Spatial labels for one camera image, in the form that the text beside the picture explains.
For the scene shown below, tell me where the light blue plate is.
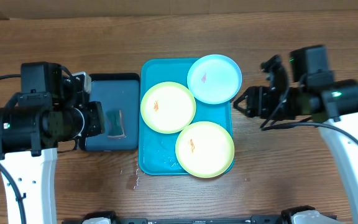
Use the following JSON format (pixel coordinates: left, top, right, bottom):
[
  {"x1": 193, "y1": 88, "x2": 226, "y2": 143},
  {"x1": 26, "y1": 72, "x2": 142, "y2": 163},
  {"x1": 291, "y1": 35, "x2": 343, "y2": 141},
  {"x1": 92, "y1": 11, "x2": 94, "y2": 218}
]
[{"x1": 187, "y1": 54, "x2": 242, "y2": 105}]

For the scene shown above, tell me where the green sponge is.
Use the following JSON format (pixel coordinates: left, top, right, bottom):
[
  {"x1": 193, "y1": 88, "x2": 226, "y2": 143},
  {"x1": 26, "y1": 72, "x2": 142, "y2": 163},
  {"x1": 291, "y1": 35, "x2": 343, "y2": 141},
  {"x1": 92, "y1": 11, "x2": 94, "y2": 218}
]
[{"x1": 106, "y1": 110, "x2": 126, "y2": 139}]

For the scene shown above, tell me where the yellow plate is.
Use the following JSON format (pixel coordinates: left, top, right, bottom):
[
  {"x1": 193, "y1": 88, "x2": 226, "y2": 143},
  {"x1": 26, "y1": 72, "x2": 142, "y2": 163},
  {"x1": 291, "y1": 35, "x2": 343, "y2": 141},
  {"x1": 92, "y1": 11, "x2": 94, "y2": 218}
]
[
  {"x1": 140, "y1": 82, "x2": 196, "y2": 134},
  {"x1": 175, "y1": 121, "x2": 234, "y2": 178}
]

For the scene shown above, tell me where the black water tray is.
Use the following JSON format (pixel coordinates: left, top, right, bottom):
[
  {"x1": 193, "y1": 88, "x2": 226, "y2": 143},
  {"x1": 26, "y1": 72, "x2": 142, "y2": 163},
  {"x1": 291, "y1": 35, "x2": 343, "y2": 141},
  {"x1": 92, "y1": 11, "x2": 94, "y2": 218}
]
[{"x1": 80, "y1": 73, "x2": 140, "y2": 152}]

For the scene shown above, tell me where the teal plastic tray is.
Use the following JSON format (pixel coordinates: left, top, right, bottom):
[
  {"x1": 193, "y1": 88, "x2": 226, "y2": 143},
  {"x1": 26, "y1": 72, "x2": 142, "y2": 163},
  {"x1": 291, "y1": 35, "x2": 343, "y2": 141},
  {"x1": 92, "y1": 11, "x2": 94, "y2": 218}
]
[{"x1": 138, "y1": 58, "x2": 233, "y2": 175}]

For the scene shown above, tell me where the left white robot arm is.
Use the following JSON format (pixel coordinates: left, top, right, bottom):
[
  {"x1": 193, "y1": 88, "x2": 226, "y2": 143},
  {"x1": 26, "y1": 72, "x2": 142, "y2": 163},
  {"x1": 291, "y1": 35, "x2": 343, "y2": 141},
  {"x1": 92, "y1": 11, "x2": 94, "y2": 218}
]
[{"x1": 0, "y1": 92, "x2": 104, "y2": 223}]

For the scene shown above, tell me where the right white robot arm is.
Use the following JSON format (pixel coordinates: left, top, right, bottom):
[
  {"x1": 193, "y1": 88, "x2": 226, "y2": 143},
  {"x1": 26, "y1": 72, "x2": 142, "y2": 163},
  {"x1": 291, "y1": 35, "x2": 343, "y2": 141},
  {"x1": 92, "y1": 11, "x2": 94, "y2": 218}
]
[{"x1": 234, "y1": 80, "x2": 358, "y2": 223}]

